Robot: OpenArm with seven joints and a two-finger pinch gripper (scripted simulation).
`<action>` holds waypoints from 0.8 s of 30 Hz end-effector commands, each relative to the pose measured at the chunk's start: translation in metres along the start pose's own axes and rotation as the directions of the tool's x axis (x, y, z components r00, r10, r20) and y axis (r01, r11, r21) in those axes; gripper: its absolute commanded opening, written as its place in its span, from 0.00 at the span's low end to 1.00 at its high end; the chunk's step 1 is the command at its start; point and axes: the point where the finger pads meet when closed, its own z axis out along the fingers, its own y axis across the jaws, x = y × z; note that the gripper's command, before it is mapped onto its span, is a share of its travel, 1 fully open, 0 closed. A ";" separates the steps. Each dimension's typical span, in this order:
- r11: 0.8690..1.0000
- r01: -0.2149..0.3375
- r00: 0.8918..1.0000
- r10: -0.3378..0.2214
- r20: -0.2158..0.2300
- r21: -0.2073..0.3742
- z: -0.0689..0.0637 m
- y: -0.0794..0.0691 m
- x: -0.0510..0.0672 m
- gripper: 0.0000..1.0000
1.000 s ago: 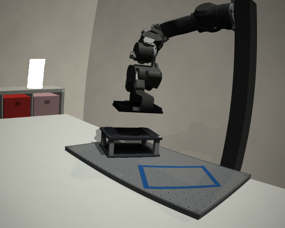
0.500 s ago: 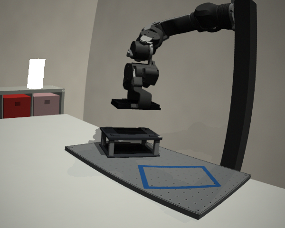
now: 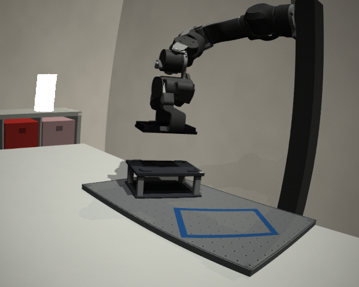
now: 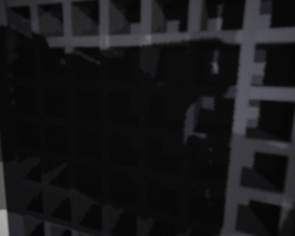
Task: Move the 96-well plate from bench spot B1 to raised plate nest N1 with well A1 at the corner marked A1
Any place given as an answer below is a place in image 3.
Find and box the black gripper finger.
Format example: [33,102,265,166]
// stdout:
[159,82,186,133]
[150,95,169,123]

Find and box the blue tape rectangle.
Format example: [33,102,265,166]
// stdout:
[174,207,278,238]

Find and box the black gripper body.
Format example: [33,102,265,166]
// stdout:
[151,68,195,107]

